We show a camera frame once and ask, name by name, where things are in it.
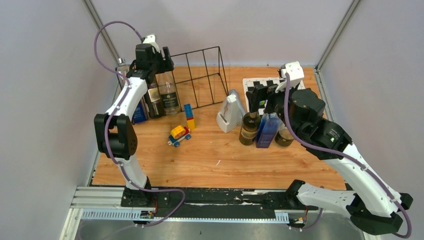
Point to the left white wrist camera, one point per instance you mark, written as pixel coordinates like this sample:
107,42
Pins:
152,40

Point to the white metronome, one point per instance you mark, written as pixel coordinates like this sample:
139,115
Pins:
229,117

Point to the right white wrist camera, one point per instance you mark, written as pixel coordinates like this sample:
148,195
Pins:
291,73

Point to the checkered chess mat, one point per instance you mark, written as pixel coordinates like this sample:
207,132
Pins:
250,83

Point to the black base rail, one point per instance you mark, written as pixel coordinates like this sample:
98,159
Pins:
202,205

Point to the blue red yellow block tower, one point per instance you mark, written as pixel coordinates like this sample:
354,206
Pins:
189,116

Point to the green wine bottle cream label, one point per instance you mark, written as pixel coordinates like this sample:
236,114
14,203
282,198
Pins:
249,128

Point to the clear bottle dark label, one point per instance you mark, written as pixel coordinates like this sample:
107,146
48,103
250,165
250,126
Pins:
283,138

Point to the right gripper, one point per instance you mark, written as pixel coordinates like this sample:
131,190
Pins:
259,93

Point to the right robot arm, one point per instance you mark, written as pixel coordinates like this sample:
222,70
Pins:
370,204

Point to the blue square bottle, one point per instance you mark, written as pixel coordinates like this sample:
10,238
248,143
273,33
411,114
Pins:
269,125
139,114

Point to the clear champagne bottle black label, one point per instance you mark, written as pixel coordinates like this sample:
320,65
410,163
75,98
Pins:
168,93

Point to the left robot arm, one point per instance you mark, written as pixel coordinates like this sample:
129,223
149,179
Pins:
115,134

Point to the dark green wine bottle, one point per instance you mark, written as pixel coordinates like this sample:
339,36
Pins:
153,100

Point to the yellow blue toy car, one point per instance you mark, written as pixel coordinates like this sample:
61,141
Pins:
178,134

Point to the black wire wine rack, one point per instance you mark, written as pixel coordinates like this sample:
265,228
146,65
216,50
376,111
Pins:
199,77

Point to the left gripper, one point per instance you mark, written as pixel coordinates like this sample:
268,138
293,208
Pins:
166,65

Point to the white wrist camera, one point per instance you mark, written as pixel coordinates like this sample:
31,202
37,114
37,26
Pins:
152,40
291,73

